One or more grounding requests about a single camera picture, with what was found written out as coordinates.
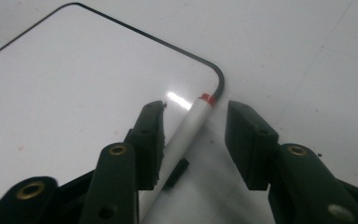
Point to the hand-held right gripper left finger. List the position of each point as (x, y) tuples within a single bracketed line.
[(121, 174)]

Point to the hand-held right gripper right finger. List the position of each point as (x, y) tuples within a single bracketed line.
[(292, 177)]

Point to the white marker with red cap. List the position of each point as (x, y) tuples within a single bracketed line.
[(189, 127)]

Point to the white paddle whiteboard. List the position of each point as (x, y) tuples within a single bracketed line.
[(74, 77)]

